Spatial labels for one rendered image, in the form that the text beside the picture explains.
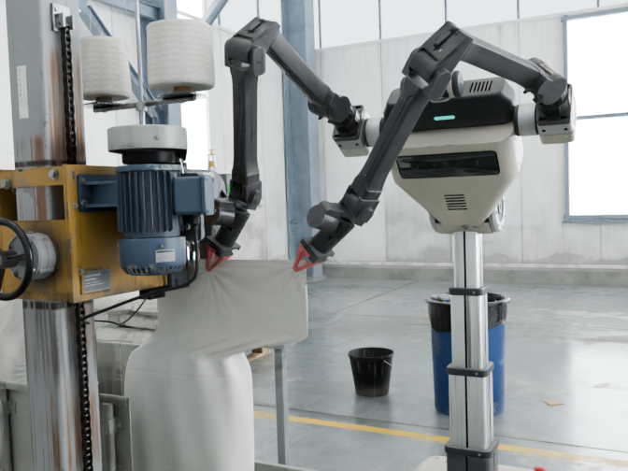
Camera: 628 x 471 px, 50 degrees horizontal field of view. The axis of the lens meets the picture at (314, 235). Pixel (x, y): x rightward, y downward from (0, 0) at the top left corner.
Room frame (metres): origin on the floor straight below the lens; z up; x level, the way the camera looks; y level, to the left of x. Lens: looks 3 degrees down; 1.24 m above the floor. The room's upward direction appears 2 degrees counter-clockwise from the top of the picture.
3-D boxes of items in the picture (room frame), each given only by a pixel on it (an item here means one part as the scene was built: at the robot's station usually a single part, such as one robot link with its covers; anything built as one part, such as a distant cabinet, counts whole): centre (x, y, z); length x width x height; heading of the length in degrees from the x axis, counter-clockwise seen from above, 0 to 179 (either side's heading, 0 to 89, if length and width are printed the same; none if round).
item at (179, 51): (1.69, 0.32, 1.61); 0.17 x 0.17 x 0.17
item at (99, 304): (4.94, 1.32, 0.56); 0.66 x 0.43 x 0.15; 150
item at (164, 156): (1.56, 0.37, 1.35); 0.12 x 0.12 x 0.04
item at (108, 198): (1.57, 0.47, 1.27); 0.12 x 0.09 x 0.09; 153
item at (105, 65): (1.81, 0.55, 1.61); 0.15 x 0.14 x 0.17; 63
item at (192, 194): (1.56, 0.27, 1.25); 0.10 x 0.08 x 0.12; 178
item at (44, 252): (1.52, 0.64, 1.14); 0.11 x 0.06 x 0.11; 63
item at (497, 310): (3.87, -0.87, 0.32); 0.51 x 0.48 x 0.65; 153
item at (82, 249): (1.70, 0.58, 1.18); 0.34 x 0.25 x 0.31; 153
